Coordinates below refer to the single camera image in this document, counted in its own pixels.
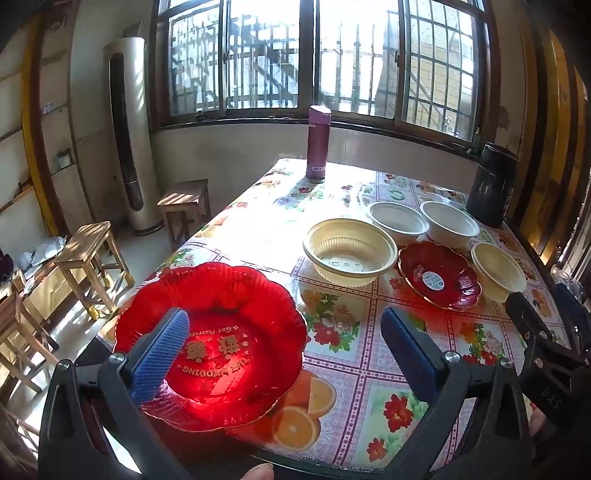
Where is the large cream plastic bowl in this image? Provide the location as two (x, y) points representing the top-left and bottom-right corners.
(303, 219), (399, 288)

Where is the dark wooden stool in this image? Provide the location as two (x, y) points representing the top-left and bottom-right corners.
(158, 180), (212, 252)

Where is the yellow wooden beam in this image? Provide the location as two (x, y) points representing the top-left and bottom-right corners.
(22, 14), (62, 232)

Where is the small red gold-rimmed plate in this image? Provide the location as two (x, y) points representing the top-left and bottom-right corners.
(397, 241), (482, 310)

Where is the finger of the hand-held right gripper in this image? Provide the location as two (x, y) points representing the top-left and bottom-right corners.
(505, 291), (552, 344)
(554, 283), (591, 347)

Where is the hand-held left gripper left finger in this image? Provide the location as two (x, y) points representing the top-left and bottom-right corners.
(39, 307), (192, 480)

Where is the white plastic bag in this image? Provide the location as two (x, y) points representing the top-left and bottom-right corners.
(30, 235), (70, 267)

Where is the large red plastic plate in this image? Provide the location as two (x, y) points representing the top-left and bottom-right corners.
(113, 262), (308, 432)

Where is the purple thermos bottle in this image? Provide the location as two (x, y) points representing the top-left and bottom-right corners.
(305, 105), (331, 182)

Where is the floral plastic tablecloth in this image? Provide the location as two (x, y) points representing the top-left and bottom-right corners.
(99, 158), (573, 467)

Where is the person's left hand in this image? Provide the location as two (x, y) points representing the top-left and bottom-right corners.
(242, 463), (276, 480)

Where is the brown framed barred window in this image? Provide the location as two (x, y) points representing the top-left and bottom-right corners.
(152, 0), (497, 155)

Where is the light wooden stool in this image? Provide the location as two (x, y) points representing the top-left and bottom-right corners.
(54, 222), (136, 319)
(0, 277), (58, 402)

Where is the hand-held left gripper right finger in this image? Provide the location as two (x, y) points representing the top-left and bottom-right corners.
(381, 307), (550, 480)

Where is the standing air conditioner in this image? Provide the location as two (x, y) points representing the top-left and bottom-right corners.
(104, 37), (164, 236)

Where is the clear plastic bag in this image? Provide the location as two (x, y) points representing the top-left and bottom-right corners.
(551, 265), (581, 289)

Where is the person's right hand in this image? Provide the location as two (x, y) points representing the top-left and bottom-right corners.
(529, 408), (548, 439)

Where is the cardboard box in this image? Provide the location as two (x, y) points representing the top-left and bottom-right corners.
(18, 258), (70, 319)

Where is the black electric kettle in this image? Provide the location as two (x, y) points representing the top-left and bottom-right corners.
(466, 142), (519, 228)

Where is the black dining table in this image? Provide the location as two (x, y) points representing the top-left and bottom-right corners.
(74, 158), (578, 480)

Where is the small cream plastic bowl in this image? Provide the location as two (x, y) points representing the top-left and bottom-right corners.
(471, 242), (527, 303)

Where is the white bowl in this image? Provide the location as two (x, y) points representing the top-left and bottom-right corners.
(420, 201), (481, 243)
(368, 202), (430, 241)

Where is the brown wooden door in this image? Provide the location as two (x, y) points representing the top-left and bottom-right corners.
(519, 18), (591, 271)

